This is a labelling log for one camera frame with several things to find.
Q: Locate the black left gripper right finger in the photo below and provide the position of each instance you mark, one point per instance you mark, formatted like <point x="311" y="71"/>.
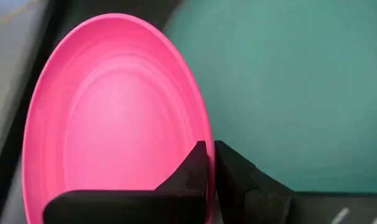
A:
<point x="247" y="196"/>

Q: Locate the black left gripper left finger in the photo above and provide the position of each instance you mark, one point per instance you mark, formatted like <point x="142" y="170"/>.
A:
<point x="126" y="207"/>

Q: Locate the pink plastic plate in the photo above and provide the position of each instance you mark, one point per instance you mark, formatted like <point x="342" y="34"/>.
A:
<point x="114" y="109"/>

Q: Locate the teal green plastic plate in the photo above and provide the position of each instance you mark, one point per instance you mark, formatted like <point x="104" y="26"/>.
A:
<point x="294" y="93"/>

